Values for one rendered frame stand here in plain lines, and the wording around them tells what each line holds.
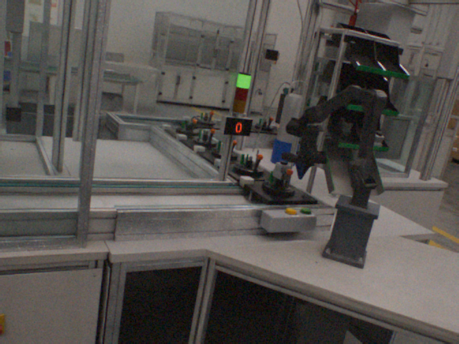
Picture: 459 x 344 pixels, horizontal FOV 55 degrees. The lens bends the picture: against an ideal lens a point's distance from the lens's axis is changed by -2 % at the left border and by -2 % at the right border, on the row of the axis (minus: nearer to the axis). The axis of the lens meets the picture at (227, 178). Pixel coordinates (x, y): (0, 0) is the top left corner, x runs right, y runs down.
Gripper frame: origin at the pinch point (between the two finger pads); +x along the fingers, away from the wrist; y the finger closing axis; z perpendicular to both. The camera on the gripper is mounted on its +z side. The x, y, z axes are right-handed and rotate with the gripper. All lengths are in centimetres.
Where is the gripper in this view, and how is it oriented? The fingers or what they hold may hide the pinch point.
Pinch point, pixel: (301, 170)
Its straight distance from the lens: 176.3
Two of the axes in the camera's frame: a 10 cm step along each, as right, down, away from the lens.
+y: 8.7, 0.2, 4.9
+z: 4.6, 3.2, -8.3
